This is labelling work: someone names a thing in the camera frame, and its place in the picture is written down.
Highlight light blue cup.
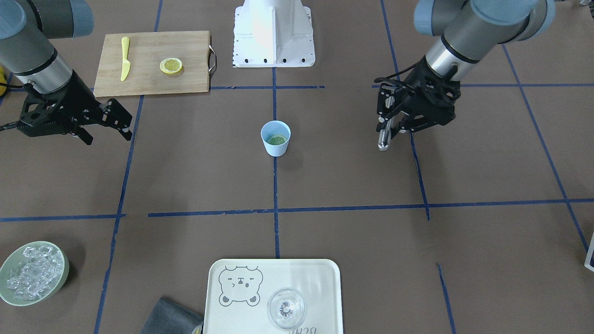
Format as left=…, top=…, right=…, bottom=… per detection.
left=260, top=120, right=291, bottom=158

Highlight green bowl of ice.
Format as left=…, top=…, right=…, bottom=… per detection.
left=0, top=241, right=70, bottom=307

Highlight yellow plastic knife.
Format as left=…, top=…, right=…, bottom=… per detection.
left=120, top=36, right=131, bottom=82

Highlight steel muddler black tip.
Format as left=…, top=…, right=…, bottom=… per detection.
left=378, top=97, right=394, bottom=151

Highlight bamboo cutting board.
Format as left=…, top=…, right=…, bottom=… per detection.
left=93, top=31, right=216, bottom=97

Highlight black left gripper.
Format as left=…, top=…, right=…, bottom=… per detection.
left=377, top=58, right=461, bottom=140

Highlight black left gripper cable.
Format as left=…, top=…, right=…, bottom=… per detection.
left=374, top=64, right=418, bottom=89

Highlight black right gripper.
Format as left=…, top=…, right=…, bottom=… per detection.
left=18, top=72, right=132, bottom=145

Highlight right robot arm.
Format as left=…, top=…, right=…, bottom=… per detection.
left=0, top=0, right=132, bottom=145

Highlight grey folded cloth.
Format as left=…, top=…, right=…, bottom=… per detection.
left=140, top=297, right=204, bottom=334

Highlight cream bear tray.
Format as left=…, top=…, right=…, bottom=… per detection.
left=202, top=259, right=344, bottom=334

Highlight yellow lemons at edge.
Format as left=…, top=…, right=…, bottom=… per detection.
left=0, top=66, right=8, bottom=96

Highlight clear wine glass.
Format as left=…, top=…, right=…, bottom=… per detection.
left=267, top=288, right=306, bottom=330

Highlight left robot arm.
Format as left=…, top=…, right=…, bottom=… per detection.
left=375, top=0, right=556, bottom=151

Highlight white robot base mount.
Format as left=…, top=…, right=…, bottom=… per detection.
left=232, top=0, right=316, bottom=68

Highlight lemon slice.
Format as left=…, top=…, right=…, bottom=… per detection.
left=159, top=58, right=184, bottom=75
left=265, top=134, right=288, bottom=146

